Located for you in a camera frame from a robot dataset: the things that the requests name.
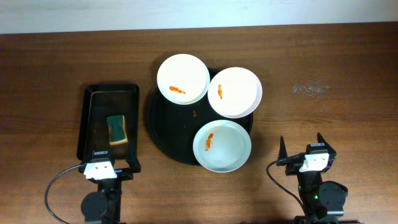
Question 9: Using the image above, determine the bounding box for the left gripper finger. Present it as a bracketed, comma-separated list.
[126, 142, 141, 173]
[81, 149, 94, 164]

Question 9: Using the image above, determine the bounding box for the left black cable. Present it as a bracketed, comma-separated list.
[44, 164, 83, 224]

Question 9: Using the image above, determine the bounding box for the white plate top left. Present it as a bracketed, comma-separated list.
[157, 54, 210, 105]

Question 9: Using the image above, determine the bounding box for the pinkish white plate top right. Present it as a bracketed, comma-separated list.
[207, 67, 262, 118]

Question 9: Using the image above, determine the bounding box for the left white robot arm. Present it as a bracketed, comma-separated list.
[79, 143, 141, 224]

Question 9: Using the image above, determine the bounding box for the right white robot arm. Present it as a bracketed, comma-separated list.
[276, 133, 348, 223]

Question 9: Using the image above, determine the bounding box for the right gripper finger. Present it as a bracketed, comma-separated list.
[278, 136, 287, 161]
[317, 133, 326, 144]

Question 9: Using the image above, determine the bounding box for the green and yellow sponge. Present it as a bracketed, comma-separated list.
[106, 115, 128, 146]

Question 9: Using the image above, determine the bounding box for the light grey plate bottom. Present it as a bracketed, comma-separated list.
[192, 119, 252, 173]

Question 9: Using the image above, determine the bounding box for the rectangular black tray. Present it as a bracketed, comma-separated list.
[76, 83, 139, 158]

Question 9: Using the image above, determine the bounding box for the round black serving tray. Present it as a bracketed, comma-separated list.
[146, 67, 254, 166]

